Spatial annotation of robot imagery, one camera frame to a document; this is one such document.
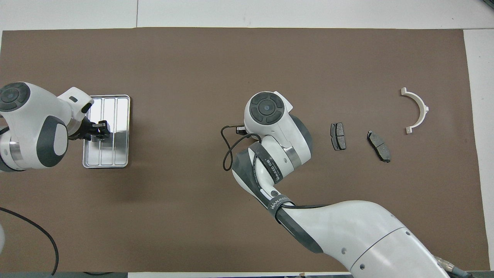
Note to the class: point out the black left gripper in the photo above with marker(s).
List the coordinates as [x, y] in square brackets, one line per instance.
[84, 131]

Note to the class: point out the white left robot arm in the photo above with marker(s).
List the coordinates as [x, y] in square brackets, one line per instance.
[31, 116]

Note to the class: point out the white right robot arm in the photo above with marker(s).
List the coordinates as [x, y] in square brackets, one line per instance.
[347, 227]

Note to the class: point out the silver metal tray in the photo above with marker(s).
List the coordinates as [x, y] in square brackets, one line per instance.
[119, 116]

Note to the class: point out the brown table mat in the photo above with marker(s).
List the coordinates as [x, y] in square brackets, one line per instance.
[193, 77]

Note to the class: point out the rectangular dark brake pad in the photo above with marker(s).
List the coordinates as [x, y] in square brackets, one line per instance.
[339, 137]

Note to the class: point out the curved dark brake pad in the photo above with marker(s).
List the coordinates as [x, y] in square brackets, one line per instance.
[380, 147]

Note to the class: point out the white semicircular plastic bracket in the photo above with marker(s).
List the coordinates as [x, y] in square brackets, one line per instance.
[418, 104]

